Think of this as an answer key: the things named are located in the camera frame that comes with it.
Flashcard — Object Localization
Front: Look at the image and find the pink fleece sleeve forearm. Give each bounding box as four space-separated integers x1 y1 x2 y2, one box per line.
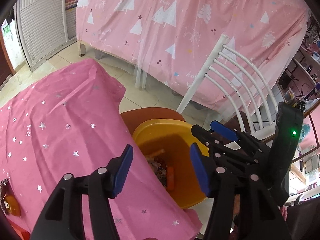
279 205 287 220

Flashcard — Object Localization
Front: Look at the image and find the white louvered wardrobe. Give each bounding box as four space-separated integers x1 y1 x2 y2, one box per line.
14 0 76 72

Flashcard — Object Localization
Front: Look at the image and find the orange thread spool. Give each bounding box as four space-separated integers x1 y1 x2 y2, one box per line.
167 166 175 191

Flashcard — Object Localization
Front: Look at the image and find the yellow plastic bin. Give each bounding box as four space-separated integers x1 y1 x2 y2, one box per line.
132 119 209 209

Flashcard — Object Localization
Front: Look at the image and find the pink star tablecloth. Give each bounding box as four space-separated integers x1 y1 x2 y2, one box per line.
1 59 202 239

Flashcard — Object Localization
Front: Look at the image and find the pink tree-print bed curtain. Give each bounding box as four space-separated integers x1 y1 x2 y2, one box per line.
75 0 311 111

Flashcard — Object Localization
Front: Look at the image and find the white metal chair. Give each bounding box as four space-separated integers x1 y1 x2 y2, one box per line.
176 34 278 140

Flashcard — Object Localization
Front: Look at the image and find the orange round stool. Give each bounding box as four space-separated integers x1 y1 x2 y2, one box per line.
120 107 185 135

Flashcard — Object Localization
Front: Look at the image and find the brown foil wrapper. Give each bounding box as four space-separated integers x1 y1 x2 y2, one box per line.
0 178 9 214

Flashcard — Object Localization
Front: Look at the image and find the amber yellow round jar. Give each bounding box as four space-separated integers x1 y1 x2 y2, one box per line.
3 194 21 217

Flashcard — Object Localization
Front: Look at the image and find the dark red door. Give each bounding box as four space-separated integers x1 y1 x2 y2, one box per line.
0 32 16 89

